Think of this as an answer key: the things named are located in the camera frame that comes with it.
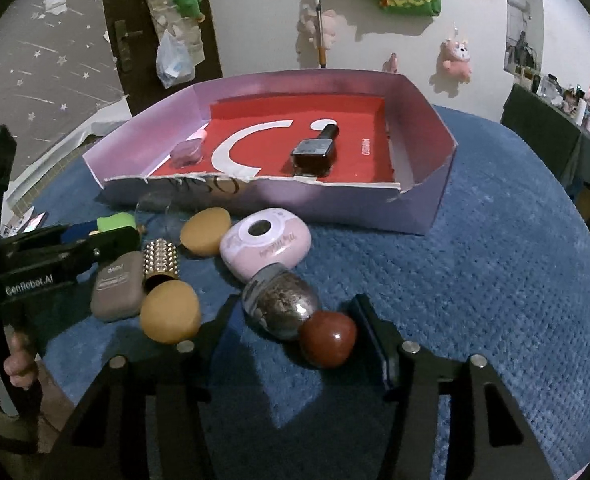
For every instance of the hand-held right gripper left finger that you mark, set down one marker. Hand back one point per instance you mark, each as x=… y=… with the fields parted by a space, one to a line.
x=222 y=322

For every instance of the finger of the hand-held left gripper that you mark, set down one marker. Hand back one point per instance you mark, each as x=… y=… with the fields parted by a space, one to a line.
x=117 y=245
x=40 y=237

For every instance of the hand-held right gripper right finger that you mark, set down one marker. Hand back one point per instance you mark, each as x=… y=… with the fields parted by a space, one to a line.
x=375 y=342

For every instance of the green and yellow toy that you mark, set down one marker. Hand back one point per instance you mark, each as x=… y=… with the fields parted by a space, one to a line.
x=117 y=221

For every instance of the grey-brown rounded case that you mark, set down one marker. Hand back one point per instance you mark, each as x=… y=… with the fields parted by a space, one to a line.
x=116 y=290

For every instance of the dark red ball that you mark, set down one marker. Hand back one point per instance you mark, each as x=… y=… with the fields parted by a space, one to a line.
x=330 y=340

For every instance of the silver egg-shaped bottle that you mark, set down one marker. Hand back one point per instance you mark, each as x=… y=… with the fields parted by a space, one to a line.
x=280 y=302

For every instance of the white round compact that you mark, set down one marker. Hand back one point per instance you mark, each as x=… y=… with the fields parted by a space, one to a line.
x=270 y=245

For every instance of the lilac cardboard box red bottom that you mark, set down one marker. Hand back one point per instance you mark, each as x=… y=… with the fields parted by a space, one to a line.
x=325 y=205

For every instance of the person's left hand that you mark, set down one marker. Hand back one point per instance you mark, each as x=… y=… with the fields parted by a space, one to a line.
x=20 y=365

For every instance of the smartphone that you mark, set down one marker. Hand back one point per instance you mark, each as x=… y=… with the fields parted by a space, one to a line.
x=31 y=222

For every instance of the clear glass cup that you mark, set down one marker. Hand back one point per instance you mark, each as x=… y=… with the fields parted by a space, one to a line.
x=155 y=202

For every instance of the small pink-capped clear bottle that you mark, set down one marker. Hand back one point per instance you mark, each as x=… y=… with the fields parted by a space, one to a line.
x=187 y=152

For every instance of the black perfume bottle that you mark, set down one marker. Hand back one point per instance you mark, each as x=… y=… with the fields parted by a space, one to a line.
x=315 y=157

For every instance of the clear plastic bag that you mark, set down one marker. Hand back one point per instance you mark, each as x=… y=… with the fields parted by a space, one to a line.
x=175 y=62

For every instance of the green plush toy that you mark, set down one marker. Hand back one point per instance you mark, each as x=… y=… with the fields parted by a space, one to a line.
x=187 y=0

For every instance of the table with dark green cloth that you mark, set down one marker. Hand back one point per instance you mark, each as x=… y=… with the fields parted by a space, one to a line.
x=540 y=120

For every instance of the small pink figure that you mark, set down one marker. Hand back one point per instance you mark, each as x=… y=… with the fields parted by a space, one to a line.
x=391 y=62

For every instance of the pink bunny plush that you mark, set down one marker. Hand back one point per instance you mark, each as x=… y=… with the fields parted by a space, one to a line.
x=456 y=60

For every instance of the hanging pen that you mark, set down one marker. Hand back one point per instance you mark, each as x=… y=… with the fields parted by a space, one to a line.
x=319 y=30

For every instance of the pink plush pig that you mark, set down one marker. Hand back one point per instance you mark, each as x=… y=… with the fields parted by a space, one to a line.
x=330 y=25

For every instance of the row of small bottles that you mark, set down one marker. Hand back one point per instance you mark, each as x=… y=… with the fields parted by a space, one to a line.
x=585 y=105

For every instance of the wall mirror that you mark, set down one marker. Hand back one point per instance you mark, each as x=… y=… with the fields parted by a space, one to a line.
x=522 y=25

